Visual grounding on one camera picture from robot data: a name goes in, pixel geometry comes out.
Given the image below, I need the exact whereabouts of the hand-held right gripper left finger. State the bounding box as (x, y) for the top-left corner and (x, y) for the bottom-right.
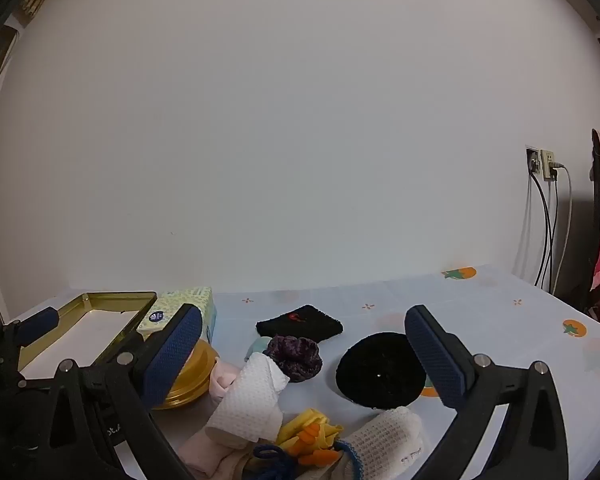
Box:
(27, 304), (203, 480)

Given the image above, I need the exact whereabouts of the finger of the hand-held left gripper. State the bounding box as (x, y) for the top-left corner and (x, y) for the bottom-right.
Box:
(0, 306), (61, 356)

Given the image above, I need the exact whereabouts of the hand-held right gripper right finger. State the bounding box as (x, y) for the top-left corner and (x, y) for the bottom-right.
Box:
(405, 304), (570, 480)

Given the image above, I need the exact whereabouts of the pink sock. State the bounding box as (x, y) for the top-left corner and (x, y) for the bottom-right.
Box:
(180, 358), (253, 478)

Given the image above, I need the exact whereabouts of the black round knitted pad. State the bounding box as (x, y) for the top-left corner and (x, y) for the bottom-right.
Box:
(335, 331), (427, 407)

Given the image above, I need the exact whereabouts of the gold rectangular tin tray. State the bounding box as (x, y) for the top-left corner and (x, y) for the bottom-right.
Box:
(10, 291), (158, 376)

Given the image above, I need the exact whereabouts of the teal soft toy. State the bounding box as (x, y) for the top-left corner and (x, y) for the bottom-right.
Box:
(244, 336), (272, 361)

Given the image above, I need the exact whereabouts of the white waffle cloth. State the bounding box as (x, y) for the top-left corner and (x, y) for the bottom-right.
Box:
(205, 352), (291, 448)

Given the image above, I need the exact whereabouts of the white knitted sock blue trim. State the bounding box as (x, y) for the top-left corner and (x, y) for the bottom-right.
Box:
(330, 406), (425, 480)

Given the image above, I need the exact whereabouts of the purple scrunchie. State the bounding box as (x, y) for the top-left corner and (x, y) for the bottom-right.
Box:
(266, 335), (323, 383)

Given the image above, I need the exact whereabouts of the black sock red logo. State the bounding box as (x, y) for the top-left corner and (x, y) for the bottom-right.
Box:
(256, 305), (344, 342)

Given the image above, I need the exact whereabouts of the blue cord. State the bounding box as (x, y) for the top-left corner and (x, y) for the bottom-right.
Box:
(252, 442), (298, 480)

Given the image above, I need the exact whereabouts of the yellow cloth with orange carrots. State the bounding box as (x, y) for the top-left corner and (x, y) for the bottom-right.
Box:
(275, 408), (345, 466)

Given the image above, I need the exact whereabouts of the round gold tin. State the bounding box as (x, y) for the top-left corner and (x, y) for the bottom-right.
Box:
(165, 337), (222, 411)

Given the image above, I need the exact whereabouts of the yellow patterned tissue pack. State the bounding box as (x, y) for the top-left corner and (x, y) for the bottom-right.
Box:
(136, 286), (217, 343)

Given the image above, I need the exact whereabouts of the fruit print tablecloth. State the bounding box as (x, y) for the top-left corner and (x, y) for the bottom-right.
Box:
(7, 262), (600, 480)

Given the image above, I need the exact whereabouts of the white plug adapter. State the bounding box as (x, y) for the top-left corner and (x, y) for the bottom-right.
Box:
(540, 149), (559, 181)

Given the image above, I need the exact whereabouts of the dark upright panel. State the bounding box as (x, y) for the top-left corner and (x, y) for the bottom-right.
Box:
(589, 130), (600, 293)

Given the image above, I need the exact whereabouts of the black power cable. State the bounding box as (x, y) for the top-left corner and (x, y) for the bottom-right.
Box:
(529, 170), (551, 286)
(548, 179), (560, 291)

